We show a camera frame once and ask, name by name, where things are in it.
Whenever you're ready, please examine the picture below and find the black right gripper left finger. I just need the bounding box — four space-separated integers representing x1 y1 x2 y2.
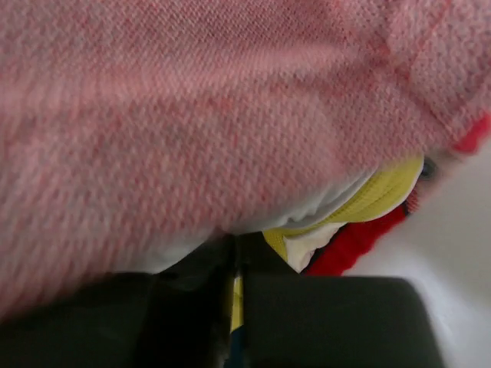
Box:
1 236 235 367

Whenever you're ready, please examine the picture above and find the pink and red pillowcase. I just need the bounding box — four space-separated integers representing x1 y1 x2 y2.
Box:
1 1 490 318

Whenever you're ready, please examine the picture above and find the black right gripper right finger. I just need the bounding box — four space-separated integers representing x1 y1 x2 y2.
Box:
236 234 444 368

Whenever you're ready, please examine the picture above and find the white pillow with yellow edge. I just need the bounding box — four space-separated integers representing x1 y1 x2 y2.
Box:
153 156 424 328

